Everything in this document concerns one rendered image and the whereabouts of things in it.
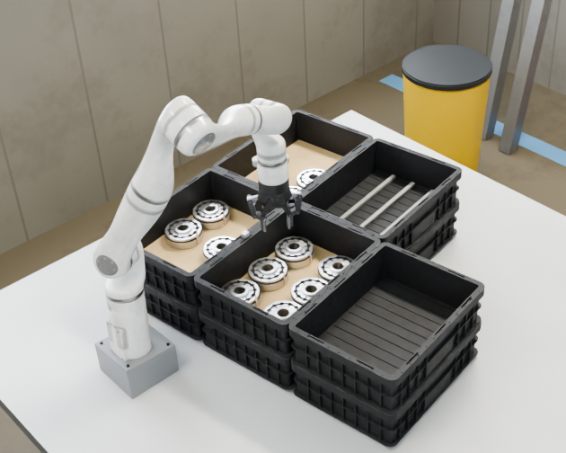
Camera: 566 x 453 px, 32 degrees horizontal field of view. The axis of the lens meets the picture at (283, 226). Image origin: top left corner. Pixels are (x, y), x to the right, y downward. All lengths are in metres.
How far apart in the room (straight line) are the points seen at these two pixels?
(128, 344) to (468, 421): 0.83
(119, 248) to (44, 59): 1.85
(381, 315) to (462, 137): 1.76
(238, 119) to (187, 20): 2.23
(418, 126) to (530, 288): 1.48
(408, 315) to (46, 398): 0.92
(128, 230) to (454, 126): 2.12
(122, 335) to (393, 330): 0.65
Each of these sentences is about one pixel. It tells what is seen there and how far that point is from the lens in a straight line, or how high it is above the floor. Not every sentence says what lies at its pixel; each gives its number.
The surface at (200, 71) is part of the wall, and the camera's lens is 4.44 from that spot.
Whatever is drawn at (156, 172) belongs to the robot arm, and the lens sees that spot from 2.08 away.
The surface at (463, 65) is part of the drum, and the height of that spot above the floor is 0.58.
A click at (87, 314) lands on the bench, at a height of 0.70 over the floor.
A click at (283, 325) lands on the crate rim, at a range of 2.27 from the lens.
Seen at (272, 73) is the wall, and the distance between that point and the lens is 4.74.
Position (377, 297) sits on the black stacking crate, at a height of 0.83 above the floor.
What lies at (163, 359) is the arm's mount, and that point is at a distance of 2.46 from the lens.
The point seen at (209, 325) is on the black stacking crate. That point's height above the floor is 0.80.
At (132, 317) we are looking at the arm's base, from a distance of 2.36.
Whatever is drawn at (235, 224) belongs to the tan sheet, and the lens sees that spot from 2.75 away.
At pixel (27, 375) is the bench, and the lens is 2.61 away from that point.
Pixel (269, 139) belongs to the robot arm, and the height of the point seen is 1.26.
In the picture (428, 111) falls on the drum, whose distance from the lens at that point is 4.01.
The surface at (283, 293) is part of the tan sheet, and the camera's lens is 2.51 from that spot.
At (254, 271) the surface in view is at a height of 0.86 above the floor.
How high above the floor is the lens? 2.46
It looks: 37 degrees down
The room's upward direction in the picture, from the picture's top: 4 degrees counter-clockwise
